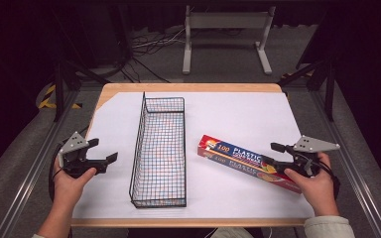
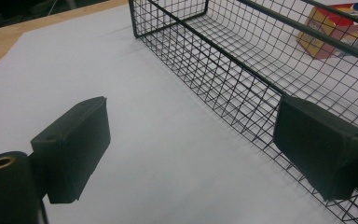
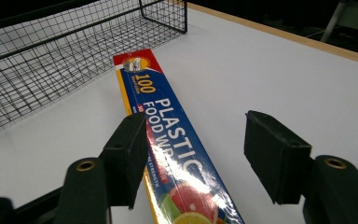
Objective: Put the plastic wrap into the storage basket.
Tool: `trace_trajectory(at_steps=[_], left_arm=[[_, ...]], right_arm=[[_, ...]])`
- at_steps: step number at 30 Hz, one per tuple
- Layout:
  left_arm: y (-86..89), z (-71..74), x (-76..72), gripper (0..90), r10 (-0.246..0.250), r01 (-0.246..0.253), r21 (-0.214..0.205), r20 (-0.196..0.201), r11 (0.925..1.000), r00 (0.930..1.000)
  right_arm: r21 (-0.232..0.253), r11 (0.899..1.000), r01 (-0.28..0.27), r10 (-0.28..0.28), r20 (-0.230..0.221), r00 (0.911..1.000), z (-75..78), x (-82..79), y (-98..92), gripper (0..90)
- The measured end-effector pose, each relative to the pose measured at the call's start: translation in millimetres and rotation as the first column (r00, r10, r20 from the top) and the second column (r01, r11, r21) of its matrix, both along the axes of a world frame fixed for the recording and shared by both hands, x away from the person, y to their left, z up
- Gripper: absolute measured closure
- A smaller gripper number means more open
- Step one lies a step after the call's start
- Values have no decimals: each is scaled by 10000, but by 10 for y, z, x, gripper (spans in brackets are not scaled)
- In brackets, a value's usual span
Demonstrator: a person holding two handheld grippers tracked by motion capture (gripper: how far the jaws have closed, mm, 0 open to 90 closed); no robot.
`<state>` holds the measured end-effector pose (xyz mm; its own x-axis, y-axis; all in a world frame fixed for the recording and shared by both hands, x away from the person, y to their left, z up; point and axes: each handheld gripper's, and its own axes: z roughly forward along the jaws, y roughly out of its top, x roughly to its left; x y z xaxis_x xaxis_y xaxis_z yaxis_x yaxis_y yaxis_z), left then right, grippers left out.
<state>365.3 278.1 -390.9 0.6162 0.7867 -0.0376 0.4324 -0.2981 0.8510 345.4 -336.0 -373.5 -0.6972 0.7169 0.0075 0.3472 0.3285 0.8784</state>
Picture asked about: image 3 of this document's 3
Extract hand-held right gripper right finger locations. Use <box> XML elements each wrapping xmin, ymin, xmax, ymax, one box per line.
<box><xmin>243</xmin><ymin>110</ymin><xmax>358</xmax><ymax>224</ymax></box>

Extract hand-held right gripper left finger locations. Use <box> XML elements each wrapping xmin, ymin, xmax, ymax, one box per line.
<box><xmin>53</xmin><ymin>112</ymin><xmax>150</xmax><ymax>224</ymax></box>

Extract blue plastic wrap box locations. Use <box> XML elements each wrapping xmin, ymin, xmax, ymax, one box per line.
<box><xmin>113</xmin><ymin>48</ymin><xmax>246</xmax><ymax>224</ymax></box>

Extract black wire mesh basket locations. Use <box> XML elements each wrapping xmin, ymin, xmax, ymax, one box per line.
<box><xmin>0</xmin><ymin>0</ymin><xmax>188</xmax><ymax>140</ymax></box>

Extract grey metal stand leg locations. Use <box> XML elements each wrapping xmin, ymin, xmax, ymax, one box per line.
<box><xmin>319</xmin><ymin>0</ymin><xmax>350</xmax><ymax>44</ymax></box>

